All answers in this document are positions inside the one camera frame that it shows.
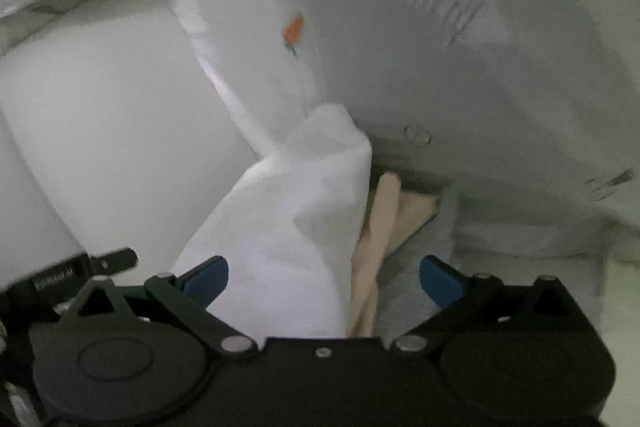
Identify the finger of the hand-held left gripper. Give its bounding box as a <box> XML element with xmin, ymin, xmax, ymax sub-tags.
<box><xmin>92</xmin><ymin>248</ymin><xmax>139</xmax><ymax>273</ymax></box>

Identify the white garment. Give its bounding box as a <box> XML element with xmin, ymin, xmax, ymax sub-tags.
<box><xmin>170</xmin><ymin>103</ymin><xmax>373</xmax><ymax>339</ymax></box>

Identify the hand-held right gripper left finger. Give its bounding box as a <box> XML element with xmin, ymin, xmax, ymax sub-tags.
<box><xmin>57</xmin><ymin>256</ymin><xmax>258</xmax><ymax>359</ymax></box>

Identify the pale green cloth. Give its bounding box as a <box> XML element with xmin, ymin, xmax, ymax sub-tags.
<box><xmin>602</xmin><ymin>257</ymin><xmax>640</xmax><ymax>358</ymax></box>

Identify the beige garment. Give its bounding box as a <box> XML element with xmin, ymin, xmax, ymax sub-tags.
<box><xmin>347</xmin><ymin>172</ymin><xmax>441</xmax><ymax>338</ymax></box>

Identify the white smooth quilt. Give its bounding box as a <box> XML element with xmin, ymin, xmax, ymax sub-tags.
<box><xmin>0</xmin><ymin>0</ymin><xmax>266</xmax><ymax>288</ymax></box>

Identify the light blue cloth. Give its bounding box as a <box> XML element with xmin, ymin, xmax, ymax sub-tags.
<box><xmin>370</xmin><ymin>187</ymin><xmax>461</xmax><ymax>323</ymax></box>

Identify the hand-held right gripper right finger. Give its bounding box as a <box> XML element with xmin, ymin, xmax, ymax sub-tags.
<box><xmin>391</xmin><ymin>255</ymin><xmax>596</xmax><ymax>356</ymax></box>

